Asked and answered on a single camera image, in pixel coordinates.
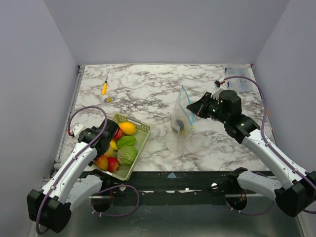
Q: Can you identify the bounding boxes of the red orange mango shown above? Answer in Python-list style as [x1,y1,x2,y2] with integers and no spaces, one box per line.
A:
[94,155,108,171]

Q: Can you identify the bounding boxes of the green cabbage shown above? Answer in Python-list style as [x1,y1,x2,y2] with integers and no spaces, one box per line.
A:
[117,146,138,166]

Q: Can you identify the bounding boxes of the green starfruit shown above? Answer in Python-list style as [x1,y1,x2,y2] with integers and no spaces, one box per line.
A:
[117,136,136,149]

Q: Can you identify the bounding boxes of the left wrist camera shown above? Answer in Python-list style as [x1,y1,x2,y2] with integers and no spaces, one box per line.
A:
[67,123,86,138]

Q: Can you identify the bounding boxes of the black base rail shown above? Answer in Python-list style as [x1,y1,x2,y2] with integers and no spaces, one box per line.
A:
[81,167,270,205]

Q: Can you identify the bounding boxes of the green perforated plastic basket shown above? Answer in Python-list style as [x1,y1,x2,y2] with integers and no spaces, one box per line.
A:
[91,114,151,181]

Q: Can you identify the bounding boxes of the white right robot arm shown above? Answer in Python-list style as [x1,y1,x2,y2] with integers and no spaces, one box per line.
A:
[187,89,316,217]

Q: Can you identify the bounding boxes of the clear plastic screw box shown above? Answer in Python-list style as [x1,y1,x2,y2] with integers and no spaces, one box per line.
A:
[225,64,253,93]

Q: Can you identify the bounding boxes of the yellow lemon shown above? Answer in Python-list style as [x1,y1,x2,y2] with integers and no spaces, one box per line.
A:
[118,122,137,136]

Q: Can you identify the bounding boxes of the hex key set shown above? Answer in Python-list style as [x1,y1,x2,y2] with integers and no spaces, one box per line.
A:
[104,97,115,103]

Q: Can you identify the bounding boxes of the yellow banana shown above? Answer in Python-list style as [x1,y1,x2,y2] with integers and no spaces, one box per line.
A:
[104,140,118,157]

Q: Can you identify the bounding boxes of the red apple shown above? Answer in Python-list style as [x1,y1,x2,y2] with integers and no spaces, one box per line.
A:
[113,128,123,141]

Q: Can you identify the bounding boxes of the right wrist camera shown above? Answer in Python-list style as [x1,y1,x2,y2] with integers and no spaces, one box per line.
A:
[212,79,229,97]

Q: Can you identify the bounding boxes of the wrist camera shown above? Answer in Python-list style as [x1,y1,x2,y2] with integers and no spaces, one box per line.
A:
[67,123,86,138]
[212,79,229,97]

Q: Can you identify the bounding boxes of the clear zip top bag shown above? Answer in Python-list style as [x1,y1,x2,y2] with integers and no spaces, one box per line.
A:
[171,86,195,154]

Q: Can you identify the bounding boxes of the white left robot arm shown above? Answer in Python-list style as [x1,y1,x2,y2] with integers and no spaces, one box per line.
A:
[27,119,119,233]

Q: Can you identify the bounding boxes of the red pomegranate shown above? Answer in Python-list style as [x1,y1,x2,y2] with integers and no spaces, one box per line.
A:
[107,157,119,173]

